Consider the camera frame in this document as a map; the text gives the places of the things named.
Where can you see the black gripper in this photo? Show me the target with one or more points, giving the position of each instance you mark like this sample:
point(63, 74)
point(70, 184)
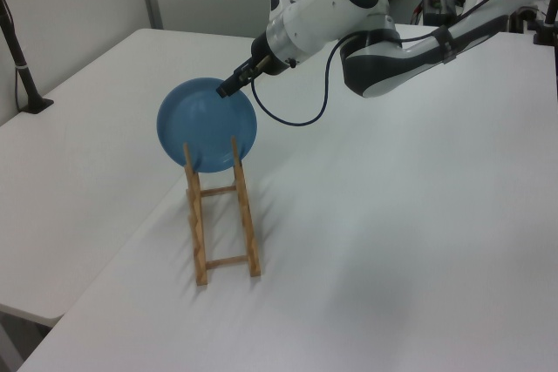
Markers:
point(267, 56)

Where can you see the blue round plate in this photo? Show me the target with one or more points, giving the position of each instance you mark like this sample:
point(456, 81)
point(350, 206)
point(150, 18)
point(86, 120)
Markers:
point(205, 128)

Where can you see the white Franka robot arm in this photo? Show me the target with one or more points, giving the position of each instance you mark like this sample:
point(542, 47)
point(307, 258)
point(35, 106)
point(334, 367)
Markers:
point(322, 10)

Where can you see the wooden plate rack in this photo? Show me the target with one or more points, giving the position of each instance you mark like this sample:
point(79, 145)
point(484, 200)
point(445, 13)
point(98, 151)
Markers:
point(245, 215)

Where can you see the dark electronics box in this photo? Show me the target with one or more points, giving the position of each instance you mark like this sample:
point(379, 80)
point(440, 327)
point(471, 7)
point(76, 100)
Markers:
point(440, 6)

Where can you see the small black device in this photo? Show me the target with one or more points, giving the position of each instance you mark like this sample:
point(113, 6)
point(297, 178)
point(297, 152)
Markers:
point(523, 21)

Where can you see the black camera stand pole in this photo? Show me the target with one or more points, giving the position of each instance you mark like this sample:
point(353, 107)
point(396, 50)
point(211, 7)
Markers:
point(19, 62)

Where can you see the dark clamp mount pole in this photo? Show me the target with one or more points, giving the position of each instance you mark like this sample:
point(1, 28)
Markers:
point(550, 15)

